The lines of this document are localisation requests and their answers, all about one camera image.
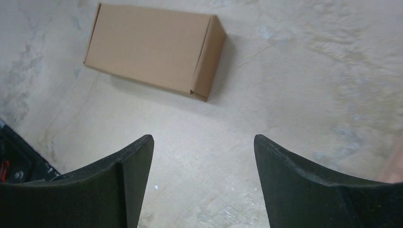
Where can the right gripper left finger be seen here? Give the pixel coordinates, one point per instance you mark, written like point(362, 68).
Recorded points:
point(107, 193)

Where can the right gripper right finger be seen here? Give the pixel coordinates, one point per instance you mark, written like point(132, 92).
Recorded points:
point(299, 193)

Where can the brown cardboard box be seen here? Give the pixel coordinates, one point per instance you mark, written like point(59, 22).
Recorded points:
point(173, 50)

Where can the orange plastic file organizer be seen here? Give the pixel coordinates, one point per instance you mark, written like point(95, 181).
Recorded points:
point(392, 172)

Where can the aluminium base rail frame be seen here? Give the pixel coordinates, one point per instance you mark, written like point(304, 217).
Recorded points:
point(19, 162)

